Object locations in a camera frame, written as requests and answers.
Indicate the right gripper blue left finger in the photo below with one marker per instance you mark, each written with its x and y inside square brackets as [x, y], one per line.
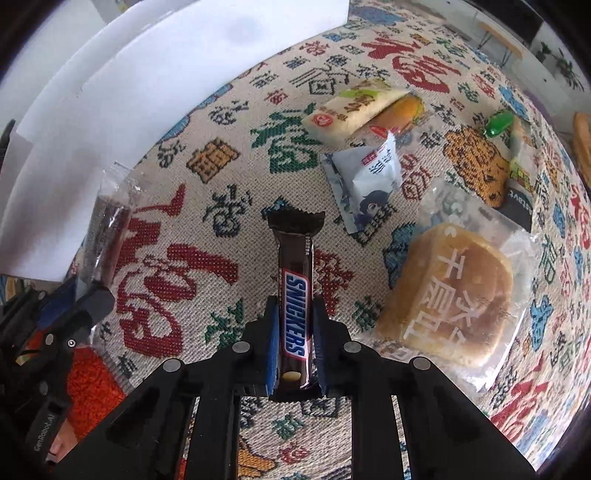
[271, 317]

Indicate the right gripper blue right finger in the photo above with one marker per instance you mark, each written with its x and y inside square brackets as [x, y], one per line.
[321, 341]

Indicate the Snickers chocolate bar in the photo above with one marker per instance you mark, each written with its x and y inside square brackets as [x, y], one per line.
[294, 231]

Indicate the clear dark snack packet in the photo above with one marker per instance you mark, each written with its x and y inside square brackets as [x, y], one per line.
[119, 194]

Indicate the cream green rice cracker pack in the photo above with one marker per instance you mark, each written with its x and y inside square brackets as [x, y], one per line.
[335, 121]

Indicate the red sleeve forearm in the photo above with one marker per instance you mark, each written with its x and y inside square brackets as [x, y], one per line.
[92, 387]

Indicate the person's left hand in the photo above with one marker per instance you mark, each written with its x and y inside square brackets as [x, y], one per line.
[63, 443]

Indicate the packaged bread bun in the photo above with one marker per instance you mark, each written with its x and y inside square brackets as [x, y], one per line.
[464, 288]

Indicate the white blue anime snack packet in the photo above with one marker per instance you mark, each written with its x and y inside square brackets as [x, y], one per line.
[362, 180]

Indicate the patterned woven tablecloth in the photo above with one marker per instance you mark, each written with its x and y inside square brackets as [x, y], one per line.
[199, 260]

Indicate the orange burger snack pack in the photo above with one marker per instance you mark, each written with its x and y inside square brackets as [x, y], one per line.
[397, 119]

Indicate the white cardboard box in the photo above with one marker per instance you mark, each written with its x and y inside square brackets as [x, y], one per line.
[116, 97]

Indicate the orange lounge chair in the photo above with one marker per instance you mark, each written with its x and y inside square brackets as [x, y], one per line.
[582, 145]

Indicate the small wooden bench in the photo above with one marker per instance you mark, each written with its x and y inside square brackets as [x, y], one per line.
[503, 47]

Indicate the potted green plant right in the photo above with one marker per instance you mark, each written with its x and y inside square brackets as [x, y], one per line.
[565, 68]

